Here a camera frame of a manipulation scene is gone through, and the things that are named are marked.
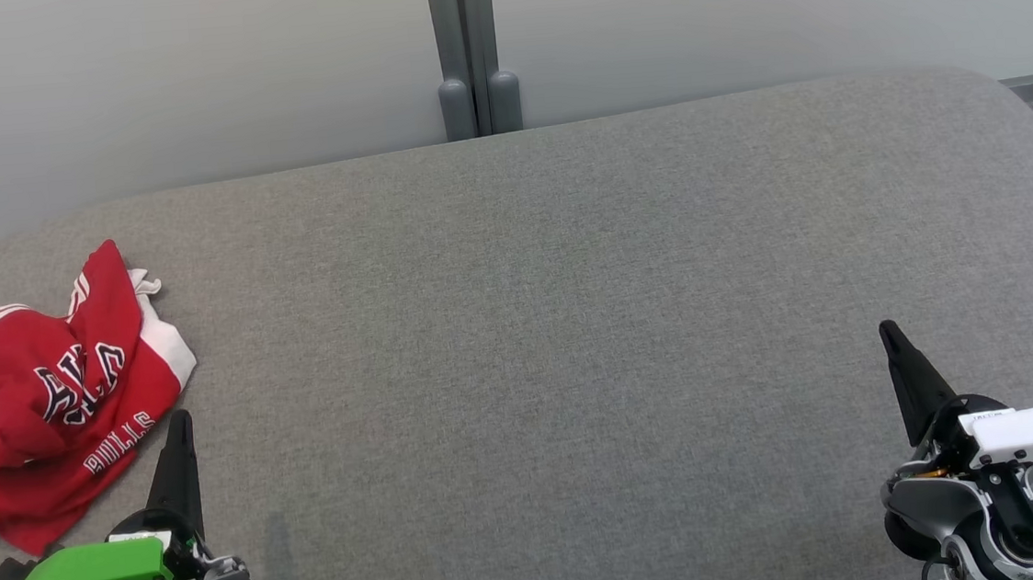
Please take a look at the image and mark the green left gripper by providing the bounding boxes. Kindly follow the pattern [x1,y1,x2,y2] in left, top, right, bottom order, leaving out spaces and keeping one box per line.
[0,408,210,580]

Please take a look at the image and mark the red Bulls shorts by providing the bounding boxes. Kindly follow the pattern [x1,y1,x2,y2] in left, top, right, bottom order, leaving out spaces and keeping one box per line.
[0,263,212,560]

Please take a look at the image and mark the grey fabric sofa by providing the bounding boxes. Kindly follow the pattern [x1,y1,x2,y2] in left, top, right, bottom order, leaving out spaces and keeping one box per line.
[0,58,1033,580]

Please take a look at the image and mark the grey partition post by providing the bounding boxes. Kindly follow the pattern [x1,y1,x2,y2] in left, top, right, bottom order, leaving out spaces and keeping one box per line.
[425,0,526,143]

